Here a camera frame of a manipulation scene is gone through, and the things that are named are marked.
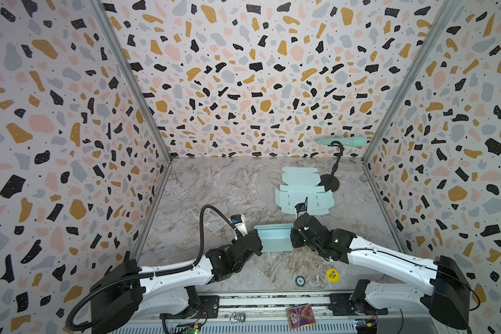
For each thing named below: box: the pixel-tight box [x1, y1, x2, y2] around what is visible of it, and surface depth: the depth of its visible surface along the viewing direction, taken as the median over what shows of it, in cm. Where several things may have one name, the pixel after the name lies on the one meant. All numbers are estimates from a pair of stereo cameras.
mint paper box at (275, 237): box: [253, 223, 294, 252], surface depth 82 cm
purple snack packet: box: [285, 304, 317, 331], surface depth 72 cm
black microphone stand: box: [317, 140, 345, 193], surface depth 112 cm
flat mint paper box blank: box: [274, 167, 335, 216], surface depth 109 cm
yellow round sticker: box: [325, 268, 341, 284], surface depth 83 cm
